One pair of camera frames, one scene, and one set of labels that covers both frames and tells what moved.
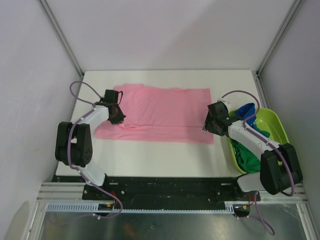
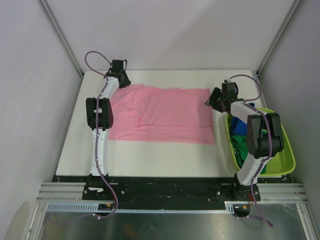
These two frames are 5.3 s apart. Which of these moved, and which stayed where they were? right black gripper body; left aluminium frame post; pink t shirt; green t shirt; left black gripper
Moved: left black gripper; right black gripper body
Stayed: pink t shirt; green t shirt; left aluminium frame post
